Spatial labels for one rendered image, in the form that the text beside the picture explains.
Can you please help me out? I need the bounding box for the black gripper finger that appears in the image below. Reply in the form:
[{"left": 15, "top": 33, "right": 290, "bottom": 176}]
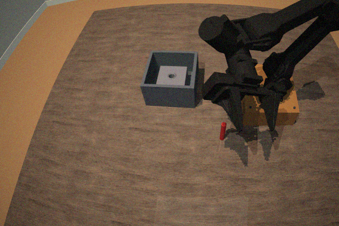
[
  {"left": 211, "top": 86, "right": 243, "bottom": 132},
  {"left": 259, "top": 93, "right": 283, "bottom": 131}
]

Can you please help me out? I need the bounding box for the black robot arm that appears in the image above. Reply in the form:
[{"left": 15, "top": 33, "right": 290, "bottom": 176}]
[{"left": 198, "top": 0, "right": 339, "bottom": 90}]

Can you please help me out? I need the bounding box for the dark red peg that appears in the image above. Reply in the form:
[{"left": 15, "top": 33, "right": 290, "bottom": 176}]
[{"left": 220, "top": 122, "right": 226, "bottom": 140}]

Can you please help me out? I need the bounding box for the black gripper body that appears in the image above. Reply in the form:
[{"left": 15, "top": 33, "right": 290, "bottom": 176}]
[{"left": 201, "top": 53, "right": 287, "bottom": 103}]

